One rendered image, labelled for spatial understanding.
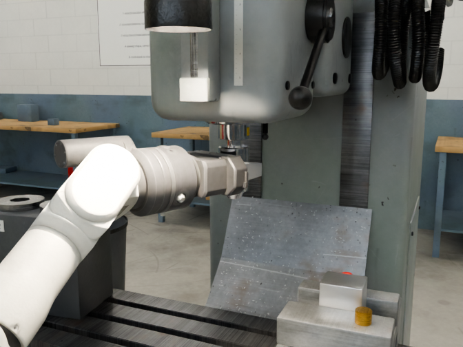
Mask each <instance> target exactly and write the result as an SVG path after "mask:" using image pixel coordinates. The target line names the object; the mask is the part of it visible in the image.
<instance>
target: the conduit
mask: <svg viewBox="0 0 463 347"><path fill-rule="evenodd" d="M431 5H432V6H431V9H430V8H425V0H375V24H374V25H375V27H374V28H375V29H374V30H375V31H374V32H375V34H374V35H375V36H374V37H375V38H374V40H375V41H374V48H373V58H372V68H371V72H372V75H373V78H374V79H375V80H382V79H383V78H384V77H385V76H386V75H387V72H388V71H389V67H390V70H391V77H392V81H393V85H394V87H395V88H397V89H402V88H404V87H405V85H406V84H407V48H408V36H409V30H410V29H409V28H410V19H412V21H411V22H412V26H411V27H412V48H411V49H412V53H411V64H410V71H409V81H410V82H412V83H418V82H419V81H420V80H421V78H422V84H423V87H424V89H425V90H426V91H428V92H434V91H435V90H436V89H437V88H438V86H439V84H440V81H441V77H442V70H443V65H444V48H439V47H440V41H441V40H440V39H441V36H442V35H441V33H442V28H443V27H442V26H443V20H444V19H445V18H444V15H445V14H444V13H445V7H446V0H432V4H431ZM388 10H389V11H388ZM430 11H431V14H430ZM411 14H412V16H411ZM387 15H388V16H387ZM430 15H431V16H430ZM387 17H388V18H387ZM411 17H412V18H411ZM387 20H388V21H387ZM387 25H388V26H387Z"/></svg>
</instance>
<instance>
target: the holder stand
mask: <svg viewBox="0 0 463 347"><path fill-rule="evenodd" d="M50 201H51V200H45V197H43V196H38V195H17V196H8V197H4V198H0V263H1V262H2V261H3V260H4V258H5V257H6V256H7V255H8V254H9V252H11V250H12V249H13V248H14V246H15V245H16V244H17V242H18V241H19V240H20V239H21V238H22V237H23V236H24V234H25V233H26V231H27V230H28V229H29V228H30V226H31V225H32V223H33V222H34V221H35V220H36V218H37V217H38V216H39V214H40V213H41V212H42V210H44V208H45V207H46V206H47V205H48V203H49V202H50ZM112 294H113V283H112V254H111V238H110V227H109V228H108V229H107V231H106V232H105V233H104V234H103V235H102V236H101V237H100V238H99V240H98V241H97V243H96V244H95V245H94V247H93V248H92V250H91V251H90V252H89V253H88V254H87V255H86V257H85V258H84V259H83V260H82V261H81V262H80V264H79V265H78V266H77V268H76V269H75V271H74V272H73V274H72V275H71V277H70V278H69V280H68V281H67V282H66V284H65V286H64V287H63V288H62V290H61V292H60V293H59V294H58V296H57V297H56V299H55V300H54V302H53V304H52V306H51V309H50V311H49V313H48V315H53V316H57V317H67V318H71V319H82V318H83V317H85V316H86V315H87V314H88V313H89V312H91V311H92V310H93V309H95V308H96V307H97V306H98V305H99V304H101V303H102V302H104V301H105V300H106V299H107V298H108V297H110V296H111V295H112Z"/></svg>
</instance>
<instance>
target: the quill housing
mask: <svg viewBox="0 0 463 347"><path fill-rule="evenodd" d="M306 4H307V0H220V99H219V101H212V102H181V101H180V78H181V34H180V33H173V32H153V31H150V73H151V97H152V107H153V109H154V111H155V112H156V113H157V114H158V115H159V116H160V117H161V118H164V119H167V120H189V121H209V122H228V123H273V122H276V121H280V120H285V119H289V118H294V117H298V116H301V115H303V114H305V113H306V112H307V111H308V110H309V108H310V107H311V104H310V106H308V108H307V109H304V110H297V109H294V108H293V107H292V106H291V105H290V104H289V100H288V97H289V93H290V91H291V90H292V89H293V88H295V87H298V86H300V82H301V80H302V77H303V74H304V72H305V68H306V66H307V63H308V60H309V57H310V54H311V51H312V49H313V45H314V43H311V41H310V40H309V39H308V38H307V34H306V30H305V8H306ZM311 103H312V102H311Z"/></svg>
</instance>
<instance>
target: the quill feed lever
mask: <svg viewBox="0 0 463 347"><path fill-rule="evenodd" d="M335 25H336V8H335V3H334V0H307V4H306V8H305V30H306V34H307V38H308V39H309V40H310V41H311V43H314V45H313V49H312V51H311V54H310V57H309V60H308V63H307V66H306V68H305V72H304V74H303V77H302V80H301V82H300V86H298V87H295V88H293V89H292V90H291V91H290V93H289V97H288V100H289V104H290V105H291V106H292V107H293V108H294V109H297V110H304V109H307V108H308V106H310V104H311V102H312V93H311V91H310V90H309V85H310V82H311V79H312V76H313V73H314V70H315V68H316V64H317V62H318V58H319V56H320V52H321V49H322V46H323V43H329V42H330V40H332V38H333V35H334V31H335Z"/></svg>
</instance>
